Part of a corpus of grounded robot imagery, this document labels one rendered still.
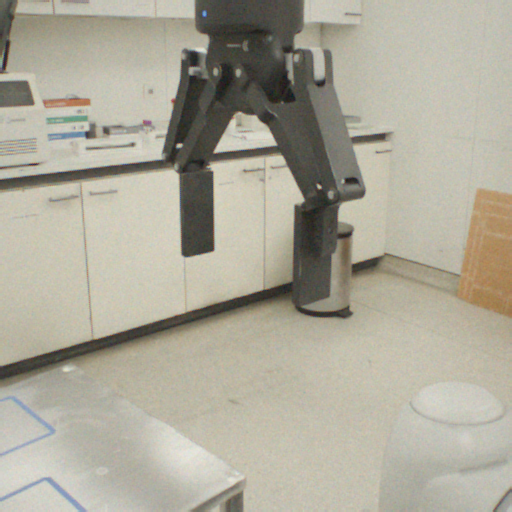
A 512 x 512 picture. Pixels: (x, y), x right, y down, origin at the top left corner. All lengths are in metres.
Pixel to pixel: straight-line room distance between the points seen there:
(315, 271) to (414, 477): 0.39
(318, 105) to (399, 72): 3.66
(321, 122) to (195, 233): 0.18
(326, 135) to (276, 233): 3.14
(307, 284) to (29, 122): 2.37
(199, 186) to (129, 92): 3.12
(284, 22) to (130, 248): 2.63
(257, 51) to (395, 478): 0.53
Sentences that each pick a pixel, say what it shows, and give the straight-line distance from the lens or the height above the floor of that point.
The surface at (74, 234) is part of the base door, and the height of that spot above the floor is 0.59.
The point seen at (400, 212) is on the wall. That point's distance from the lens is 4.13.
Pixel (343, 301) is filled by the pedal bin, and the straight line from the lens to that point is 3.47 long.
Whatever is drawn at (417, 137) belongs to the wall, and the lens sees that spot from 3.99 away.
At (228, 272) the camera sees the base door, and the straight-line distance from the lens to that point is 3.39.
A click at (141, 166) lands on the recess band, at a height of 0.84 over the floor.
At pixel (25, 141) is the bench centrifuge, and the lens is 2.75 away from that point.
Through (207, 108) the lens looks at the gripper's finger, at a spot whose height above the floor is 1.31.
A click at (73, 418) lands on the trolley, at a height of 0.82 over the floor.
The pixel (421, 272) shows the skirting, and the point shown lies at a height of 0.04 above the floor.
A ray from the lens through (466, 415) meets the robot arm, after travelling 0.77.
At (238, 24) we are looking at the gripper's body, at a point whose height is 1.37.
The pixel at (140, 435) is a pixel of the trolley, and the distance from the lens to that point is 0.99.
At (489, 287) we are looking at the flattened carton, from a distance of 3.74.
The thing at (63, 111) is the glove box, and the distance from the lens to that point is 3.23.
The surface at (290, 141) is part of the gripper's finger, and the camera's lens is 0.42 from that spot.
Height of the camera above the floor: 1.36
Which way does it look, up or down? 17 degrees down
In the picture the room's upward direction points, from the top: straight up
